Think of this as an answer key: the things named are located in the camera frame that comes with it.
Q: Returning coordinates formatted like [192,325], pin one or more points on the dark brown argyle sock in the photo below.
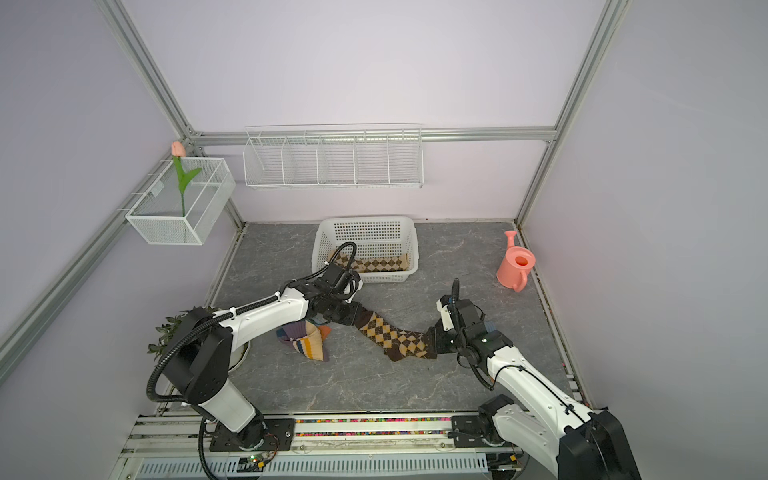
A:
[397,344]

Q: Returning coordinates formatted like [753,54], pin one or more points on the beige purple striped sock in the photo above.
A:
[306,338]

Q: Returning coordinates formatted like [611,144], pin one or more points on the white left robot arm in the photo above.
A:
[194,368]

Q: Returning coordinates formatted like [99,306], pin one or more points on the pink watering can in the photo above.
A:
[516,265]

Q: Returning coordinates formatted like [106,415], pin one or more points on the white wire wall shelf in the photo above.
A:
[324,156]

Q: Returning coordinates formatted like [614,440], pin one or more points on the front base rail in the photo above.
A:
[308,433]

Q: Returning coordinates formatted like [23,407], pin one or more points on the white wire wall basket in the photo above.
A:
[157,215]

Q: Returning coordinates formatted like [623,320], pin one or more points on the pink artificial tulip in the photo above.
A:
[184,177]

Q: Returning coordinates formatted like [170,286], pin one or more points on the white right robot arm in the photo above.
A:
[569,439]

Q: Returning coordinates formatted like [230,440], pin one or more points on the green potted plant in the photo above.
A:
[169,328]

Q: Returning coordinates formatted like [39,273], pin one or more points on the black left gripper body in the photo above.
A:
[340,311]

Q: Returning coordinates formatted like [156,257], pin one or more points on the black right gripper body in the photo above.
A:
[448,342]

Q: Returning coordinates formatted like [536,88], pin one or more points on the white plastic perforated basket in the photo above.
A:
[375,236]

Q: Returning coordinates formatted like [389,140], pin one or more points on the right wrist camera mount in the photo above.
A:
[445,307]

